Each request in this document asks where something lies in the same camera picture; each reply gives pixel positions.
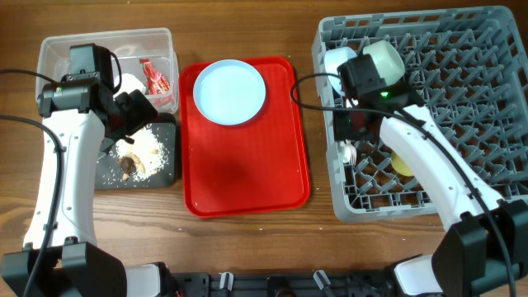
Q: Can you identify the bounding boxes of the yellow cup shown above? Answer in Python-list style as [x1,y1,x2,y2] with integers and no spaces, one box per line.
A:
[391,152,414,177]

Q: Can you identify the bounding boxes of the light blue bowl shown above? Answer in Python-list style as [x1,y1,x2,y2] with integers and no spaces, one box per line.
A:
[323,47,357,96]

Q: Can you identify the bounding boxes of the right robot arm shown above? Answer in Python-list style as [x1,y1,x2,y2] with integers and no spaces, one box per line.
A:
[331,54,527,296]

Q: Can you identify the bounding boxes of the black tray bin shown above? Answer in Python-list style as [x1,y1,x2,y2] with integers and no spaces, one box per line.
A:
[95,113,179,190]

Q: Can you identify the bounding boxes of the green bowl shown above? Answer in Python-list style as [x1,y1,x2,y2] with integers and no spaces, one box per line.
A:
[362,40,405,86]

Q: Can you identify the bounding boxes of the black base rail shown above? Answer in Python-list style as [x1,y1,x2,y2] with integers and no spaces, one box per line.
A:
[172,270,398,297]

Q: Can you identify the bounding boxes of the red snack wrapper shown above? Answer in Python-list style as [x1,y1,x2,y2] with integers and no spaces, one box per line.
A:
[139,59,173,106]

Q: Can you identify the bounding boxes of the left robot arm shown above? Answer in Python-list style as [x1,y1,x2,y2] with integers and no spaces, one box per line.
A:
[1,44,182,296]

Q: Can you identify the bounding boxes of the pink plastic fork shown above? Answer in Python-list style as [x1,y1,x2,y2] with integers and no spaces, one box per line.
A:
[346,140,357,165]

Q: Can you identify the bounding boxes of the rice and food scraps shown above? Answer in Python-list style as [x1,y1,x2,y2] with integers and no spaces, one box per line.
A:
[109,126,168,182]

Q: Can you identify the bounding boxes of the crumpled white tissue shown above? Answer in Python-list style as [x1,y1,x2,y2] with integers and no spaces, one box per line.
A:
[114,73,147,97]

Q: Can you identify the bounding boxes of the clear plastic bin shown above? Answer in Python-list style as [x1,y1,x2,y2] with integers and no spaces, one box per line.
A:
[37,28,179,114]

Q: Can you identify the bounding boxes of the white plastic spoon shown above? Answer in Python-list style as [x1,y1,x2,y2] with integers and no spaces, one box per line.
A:
[338,141,351,163]

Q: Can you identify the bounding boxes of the grey dishwasher rack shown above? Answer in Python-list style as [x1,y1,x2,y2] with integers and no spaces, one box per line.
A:
[311,6,527,224]

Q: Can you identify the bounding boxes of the light blue plate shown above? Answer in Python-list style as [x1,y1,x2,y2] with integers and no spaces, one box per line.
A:
[193,59,266,126]

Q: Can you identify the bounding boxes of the red plastic tray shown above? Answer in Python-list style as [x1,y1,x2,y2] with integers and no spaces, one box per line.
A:
[179,56,311,218]

